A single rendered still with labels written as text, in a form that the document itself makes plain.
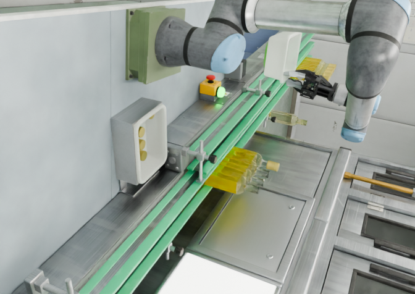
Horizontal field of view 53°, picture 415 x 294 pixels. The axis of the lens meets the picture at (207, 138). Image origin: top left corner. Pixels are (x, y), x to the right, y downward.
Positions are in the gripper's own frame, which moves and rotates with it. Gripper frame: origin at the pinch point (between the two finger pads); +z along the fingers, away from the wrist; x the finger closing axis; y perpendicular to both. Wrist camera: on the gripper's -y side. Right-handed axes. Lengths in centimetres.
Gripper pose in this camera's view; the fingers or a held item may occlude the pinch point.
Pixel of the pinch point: (284, 75)
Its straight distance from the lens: 162.5
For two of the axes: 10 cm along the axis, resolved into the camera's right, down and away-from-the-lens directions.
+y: -4.1, 3.5, -8.4
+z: -8.9, -3.4, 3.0
